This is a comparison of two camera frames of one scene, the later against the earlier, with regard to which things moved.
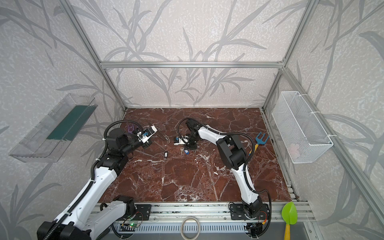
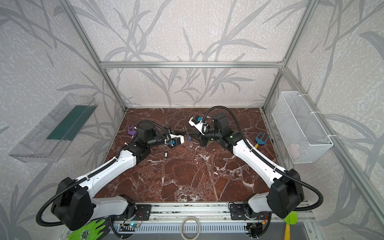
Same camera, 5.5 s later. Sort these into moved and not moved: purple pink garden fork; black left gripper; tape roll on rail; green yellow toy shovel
Moved: black left gripper
Not moved: tape roll on rail; green yellow toy shovel; purple pink garden fork
